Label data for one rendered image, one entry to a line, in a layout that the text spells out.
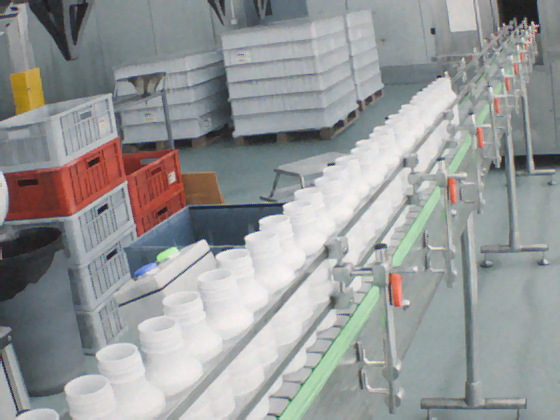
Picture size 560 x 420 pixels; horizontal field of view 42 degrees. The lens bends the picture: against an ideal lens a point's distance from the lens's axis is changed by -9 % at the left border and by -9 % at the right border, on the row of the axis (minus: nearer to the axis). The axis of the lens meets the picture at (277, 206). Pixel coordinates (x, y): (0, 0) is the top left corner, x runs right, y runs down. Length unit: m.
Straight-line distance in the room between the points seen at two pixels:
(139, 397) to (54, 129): 2.73
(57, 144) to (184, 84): 5.00
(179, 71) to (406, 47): 4.22
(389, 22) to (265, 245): 10.59
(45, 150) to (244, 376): 2.65
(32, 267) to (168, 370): 2.42
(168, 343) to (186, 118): 7.64
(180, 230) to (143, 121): 6.68
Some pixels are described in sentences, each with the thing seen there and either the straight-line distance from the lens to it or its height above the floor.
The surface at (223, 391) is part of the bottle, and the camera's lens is 0.75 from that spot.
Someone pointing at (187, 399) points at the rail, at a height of 1.11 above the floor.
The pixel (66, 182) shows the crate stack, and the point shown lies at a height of 0.81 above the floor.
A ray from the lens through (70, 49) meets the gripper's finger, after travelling 0.83.
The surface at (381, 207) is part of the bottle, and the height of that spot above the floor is 1.07.
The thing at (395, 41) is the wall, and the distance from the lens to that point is 11.41.
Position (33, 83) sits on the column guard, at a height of 0.90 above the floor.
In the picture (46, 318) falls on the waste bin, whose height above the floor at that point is 0.35.
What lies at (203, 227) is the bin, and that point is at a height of 0.89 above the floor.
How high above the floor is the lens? 1.42
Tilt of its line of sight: 15 degrees down
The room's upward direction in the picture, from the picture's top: 9 degrees counter-clockwise
